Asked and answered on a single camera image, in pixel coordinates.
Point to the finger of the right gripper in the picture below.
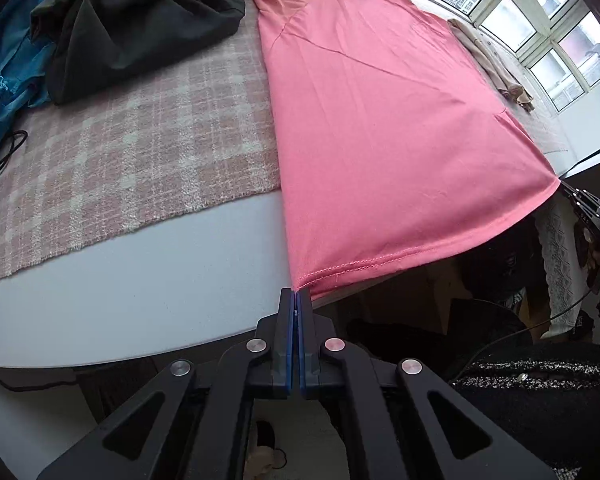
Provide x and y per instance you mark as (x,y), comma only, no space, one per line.
(582,201)

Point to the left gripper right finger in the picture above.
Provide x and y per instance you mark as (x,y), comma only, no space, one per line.
(402,421)

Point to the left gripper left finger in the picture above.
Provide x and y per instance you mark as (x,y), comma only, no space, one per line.
(189,421)

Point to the pink t-shirt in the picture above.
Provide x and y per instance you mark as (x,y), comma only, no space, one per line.
(393,150)

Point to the person's right forearm sleeve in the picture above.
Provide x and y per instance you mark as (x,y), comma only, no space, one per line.
(551,407)

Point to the cream knit cardigan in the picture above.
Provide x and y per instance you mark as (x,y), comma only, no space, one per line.
(492,64)

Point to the pink plaid tablecloth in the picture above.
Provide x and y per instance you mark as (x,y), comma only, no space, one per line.
(194,135)

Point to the blue garment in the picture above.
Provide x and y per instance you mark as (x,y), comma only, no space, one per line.
(23,62)

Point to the black garment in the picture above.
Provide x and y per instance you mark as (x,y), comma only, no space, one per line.
(101,43)

